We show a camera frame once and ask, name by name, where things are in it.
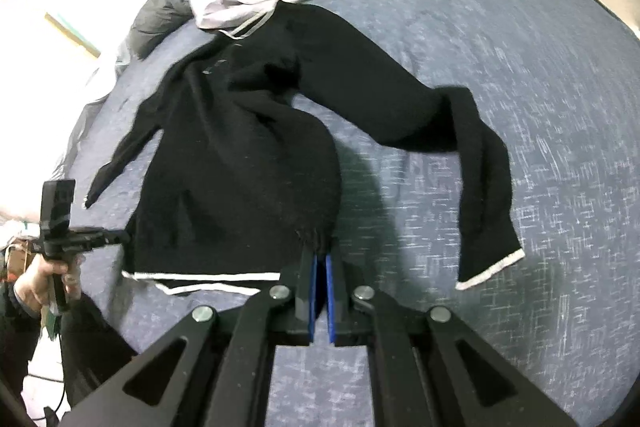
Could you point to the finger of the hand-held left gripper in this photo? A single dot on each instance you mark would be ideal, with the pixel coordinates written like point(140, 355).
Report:
point(115, 240)

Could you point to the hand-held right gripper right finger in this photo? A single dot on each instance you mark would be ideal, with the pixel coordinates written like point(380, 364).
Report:
point(330, 297)

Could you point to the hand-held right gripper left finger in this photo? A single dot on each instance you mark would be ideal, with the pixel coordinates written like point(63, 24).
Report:
point(314, 292)

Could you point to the black sweater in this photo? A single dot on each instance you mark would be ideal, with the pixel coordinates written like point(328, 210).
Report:
point(225, 157)

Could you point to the person's left forearm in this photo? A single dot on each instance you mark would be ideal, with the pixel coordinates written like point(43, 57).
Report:
point(15, 337)

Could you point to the person's left hand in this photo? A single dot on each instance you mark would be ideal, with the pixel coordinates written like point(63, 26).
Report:
point(35, 282)

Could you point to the brown cardboard box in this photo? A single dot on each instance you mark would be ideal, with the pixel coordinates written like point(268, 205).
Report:
point(15, 257)

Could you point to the light blue blanket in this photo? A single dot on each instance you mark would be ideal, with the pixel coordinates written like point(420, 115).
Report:
point(102, 74)

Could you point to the wooden window frame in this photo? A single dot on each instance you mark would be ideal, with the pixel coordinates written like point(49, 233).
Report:
point(70, 32)

